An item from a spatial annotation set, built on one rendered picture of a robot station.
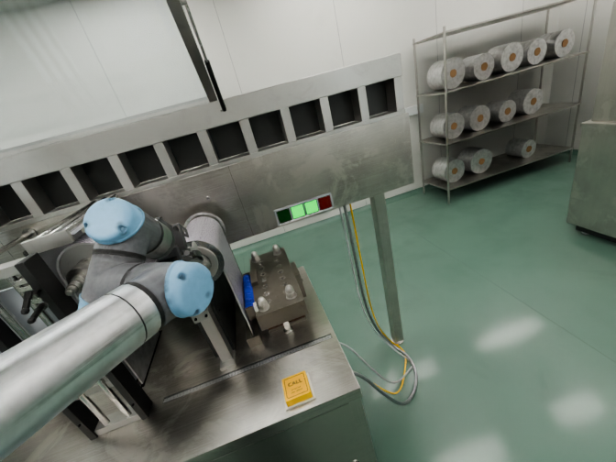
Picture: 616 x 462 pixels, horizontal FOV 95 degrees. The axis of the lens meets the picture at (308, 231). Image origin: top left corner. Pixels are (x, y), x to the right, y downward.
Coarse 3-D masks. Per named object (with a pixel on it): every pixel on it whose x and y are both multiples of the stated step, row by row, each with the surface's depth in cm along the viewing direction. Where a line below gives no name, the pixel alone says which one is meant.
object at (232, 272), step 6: (228, 246) 105; (228, 252) 101; (228, 258) 96; (234, 258) 108; (228, 264) 93; (234, 264) 104; (228, 270) 89; (234, 270) 99; (228, 276) 87; (234, 276) 96; (240, 276) 109; (234, 282) 92; (240, 282) 104; (234, 288) 89; (240, 288) 100; (234, 294) 88; (240, 294) 96; (240, 300) 93; (240, 306) 90
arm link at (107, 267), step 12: (96, 252) 44; (108, 252) 43; (120, 252) 44; (96, 264) 43; (108, 264) 43; (120, 264) 43; (132, 264) 42; (96, 276) 42; (108, 276) 41; (120, 276) 40; (84, 288) 42; (96, 288) 41; (108, 288) 40; (84, 300) 41
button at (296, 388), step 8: (296, 376) 78; (304, 376) 78; (288, 384) 77; (296, 384) 76; (304, 384) 76; (288, 392) 75; (296, 392) 74; (304, 392) 74; (288, 400) 73; (296, 400) 73; (304, 400) 74
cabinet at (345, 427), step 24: (336, 408) 79; (360, 408) 82; (288, 432) 78; (312, 432) 80; (336, 432) 83; (360, 432) 86; (240, 456) 77; (264, 456) 79; (288, 456) 82; (312, 456) 85; (336, 456) 88; (360, 456) 91
